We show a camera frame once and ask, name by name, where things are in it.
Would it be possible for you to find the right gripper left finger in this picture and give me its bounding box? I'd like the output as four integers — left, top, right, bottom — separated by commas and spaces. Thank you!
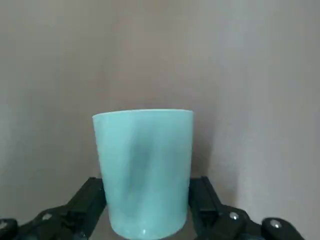
0, 176, 107, 240

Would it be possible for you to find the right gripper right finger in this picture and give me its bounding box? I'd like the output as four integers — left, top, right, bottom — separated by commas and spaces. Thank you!
188, 176, 307, 240

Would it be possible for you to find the green plastic cup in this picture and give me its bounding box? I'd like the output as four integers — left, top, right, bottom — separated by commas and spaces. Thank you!
92, 108, 195, 237

